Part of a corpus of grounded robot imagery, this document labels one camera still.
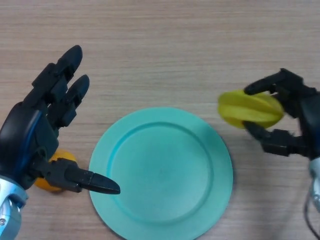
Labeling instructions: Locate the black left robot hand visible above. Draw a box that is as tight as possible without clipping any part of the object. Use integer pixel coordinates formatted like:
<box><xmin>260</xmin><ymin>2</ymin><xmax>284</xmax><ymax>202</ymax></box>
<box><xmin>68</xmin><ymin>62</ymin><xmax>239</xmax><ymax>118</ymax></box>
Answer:
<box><xmin>0</xmin><ymin>44</ymin><xmax>121</xmax><ymax>195</ymax></box>

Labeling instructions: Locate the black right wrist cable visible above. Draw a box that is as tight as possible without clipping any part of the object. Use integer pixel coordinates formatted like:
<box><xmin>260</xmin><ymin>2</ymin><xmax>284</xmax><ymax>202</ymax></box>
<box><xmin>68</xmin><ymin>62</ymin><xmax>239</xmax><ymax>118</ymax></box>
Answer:
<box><xmin>303</xmin><ymin>194</ymin><xmax>320</xmax><ymax>240</ymax></box>

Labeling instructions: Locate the yellow starfruit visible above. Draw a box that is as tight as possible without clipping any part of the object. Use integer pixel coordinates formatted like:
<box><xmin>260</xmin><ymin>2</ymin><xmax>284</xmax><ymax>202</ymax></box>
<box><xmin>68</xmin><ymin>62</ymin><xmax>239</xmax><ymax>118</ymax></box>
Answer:
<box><xmin>217</xmin><ymin>89</ymin><xmax>285</xmax><ymax>130</ymax></box>

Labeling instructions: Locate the orange round fruit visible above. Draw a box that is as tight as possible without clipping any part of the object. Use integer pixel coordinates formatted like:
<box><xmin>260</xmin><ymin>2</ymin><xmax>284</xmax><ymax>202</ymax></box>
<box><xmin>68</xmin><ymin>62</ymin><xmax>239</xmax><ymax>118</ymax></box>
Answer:
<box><xmin>33</xmin><ymin>149</ymin><xmax>78</xmax><ymax>193</ymax></box>

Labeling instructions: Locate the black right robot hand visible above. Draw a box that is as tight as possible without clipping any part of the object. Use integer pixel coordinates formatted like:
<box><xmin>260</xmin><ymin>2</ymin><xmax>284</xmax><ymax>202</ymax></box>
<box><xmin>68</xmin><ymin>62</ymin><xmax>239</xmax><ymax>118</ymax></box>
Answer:
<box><xmin>243</xmin><ymin>67</ymin><xmax>320</xmax><ymax>162</ymax></box>

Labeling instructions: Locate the green round plate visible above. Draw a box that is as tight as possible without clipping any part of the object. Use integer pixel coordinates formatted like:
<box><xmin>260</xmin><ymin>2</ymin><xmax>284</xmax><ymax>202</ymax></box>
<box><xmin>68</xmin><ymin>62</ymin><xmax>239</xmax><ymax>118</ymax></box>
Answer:
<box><xmin>89</xmin><ymin>106</ymin><xmax>234</xmax><ymax>240</ymax></box>

